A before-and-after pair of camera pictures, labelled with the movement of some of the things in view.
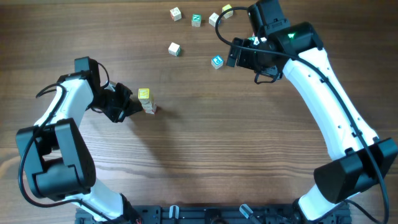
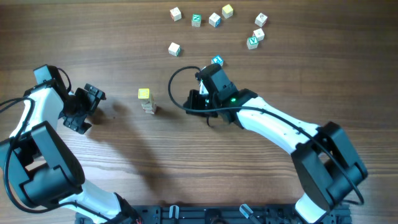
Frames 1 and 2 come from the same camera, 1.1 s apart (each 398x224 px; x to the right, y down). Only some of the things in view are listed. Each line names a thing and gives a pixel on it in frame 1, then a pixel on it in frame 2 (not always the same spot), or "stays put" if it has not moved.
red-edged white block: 175,14 stays put
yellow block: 143,93 stays put
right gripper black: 242,61 -> 194,98
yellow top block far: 229,14 stays put
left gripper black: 128,104 -> 93,100
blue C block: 217,61 stays put
